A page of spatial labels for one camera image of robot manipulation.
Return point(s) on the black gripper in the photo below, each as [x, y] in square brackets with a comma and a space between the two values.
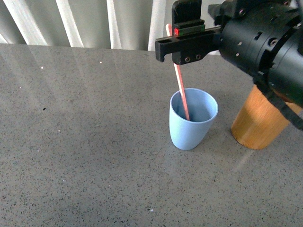
[264, 36]

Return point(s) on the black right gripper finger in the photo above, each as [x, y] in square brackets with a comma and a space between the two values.
[188, 48]

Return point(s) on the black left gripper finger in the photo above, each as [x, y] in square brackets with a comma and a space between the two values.
[186, 17]

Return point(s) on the pink chopstick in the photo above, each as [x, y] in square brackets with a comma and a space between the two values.
[182, 90]

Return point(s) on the light blue cup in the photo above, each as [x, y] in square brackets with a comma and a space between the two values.
[203, 109]

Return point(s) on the bamboo chopstick holder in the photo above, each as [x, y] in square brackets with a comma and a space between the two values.
[258, 122]

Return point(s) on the white curtain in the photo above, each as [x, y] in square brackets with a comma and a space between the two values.
[115, 24]

